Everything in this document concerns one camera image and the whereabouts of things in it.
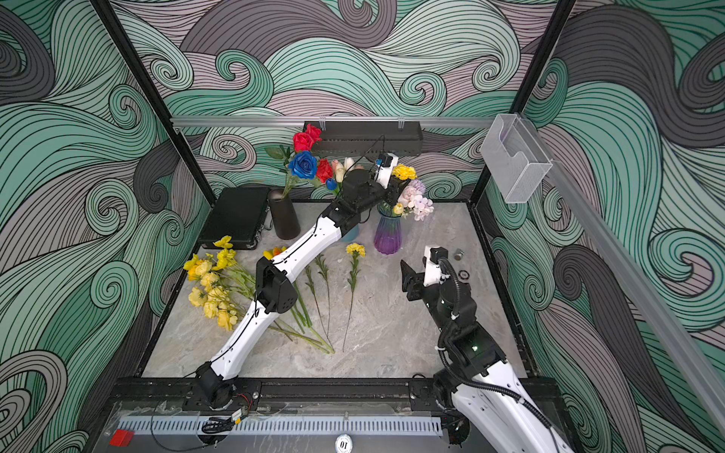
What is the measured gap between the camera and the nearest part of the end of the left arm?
A: 76 cm

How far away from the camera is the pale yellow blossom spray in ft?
3.01

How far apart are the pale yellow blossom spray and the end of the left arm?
537mm
